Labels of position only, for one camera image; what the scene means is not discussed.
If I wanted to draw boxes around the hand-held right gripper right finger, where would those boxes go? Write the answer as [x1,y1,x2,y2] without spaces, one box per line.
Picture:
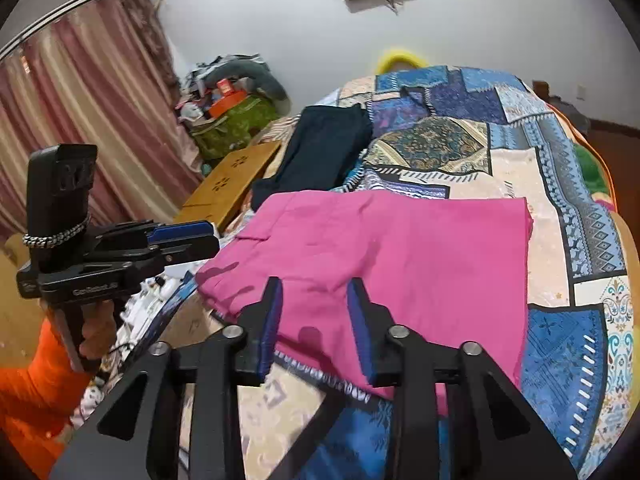
[346,277,581,480]

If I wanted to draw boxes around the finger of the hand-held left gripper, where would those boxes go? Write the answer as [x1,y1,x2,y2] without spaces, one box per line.
[147,220,216,244]
[149,235,221,268]

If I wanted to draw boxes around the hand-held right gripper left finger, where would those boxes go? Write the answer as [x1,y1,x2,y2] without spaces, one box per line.
[50,276,283,480]

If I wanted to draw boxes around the pink pants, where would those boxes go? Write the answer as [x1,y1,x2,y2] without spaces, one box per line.
[195,191,533,416]

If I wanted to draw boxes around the person's left forearm orange sleeve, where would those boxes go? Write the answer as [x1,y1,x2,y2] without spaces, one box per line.
[0,317,97,478]

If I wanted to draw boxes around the dark navy pants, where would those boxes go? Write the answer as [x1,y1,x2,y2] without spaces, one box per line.
[250,104,375,213]

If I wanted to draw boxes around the person's left hand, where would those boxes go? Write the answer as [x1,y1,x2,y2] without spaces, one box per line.
[79,309,120,362]

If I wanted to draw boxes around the blue glossy packet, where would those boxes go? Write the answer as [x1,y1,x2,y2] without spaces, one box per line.
[131,271,201,353]

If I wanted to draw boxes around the wooden carved board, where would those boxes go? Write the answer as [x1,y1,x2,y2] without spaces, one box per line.
[172,140,282,233]

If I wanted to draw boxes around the pink striped curtain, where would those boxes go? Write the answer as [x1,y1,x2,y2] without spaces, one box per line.
[0,0,206,256]

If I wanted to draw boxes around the green printed bag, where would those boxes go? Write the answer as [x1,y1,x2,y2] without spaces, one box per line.
[191,94,280,171]

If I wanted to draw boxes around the orange box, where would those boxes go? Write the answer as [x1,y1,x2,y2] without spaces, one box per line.
[207,91,251,118]

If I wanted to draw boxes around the patchwork printed blanket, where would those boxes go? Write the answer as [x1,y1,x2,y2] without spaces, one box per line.
[70,65,632,480]

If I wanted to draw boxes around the yellow round object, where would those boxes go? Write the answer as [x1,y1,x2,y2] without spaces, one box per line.
[375,48,426,75]

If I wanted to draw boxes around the green cloth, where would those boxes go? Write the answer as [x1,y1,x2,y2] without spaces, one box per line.
[572,142,613,198]

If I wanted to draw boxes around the wooden headboard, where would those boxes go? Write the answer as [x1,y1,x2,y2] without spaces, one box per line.
[532,79,640,171]

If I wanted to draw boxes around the black white braided cord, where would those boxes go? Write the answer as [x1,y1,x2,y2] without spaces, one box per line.
[22,216,92,249]

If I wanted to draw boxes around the white curtain rail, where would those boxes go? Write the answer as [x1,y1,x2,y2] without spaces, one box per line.
[0,0,143,61]

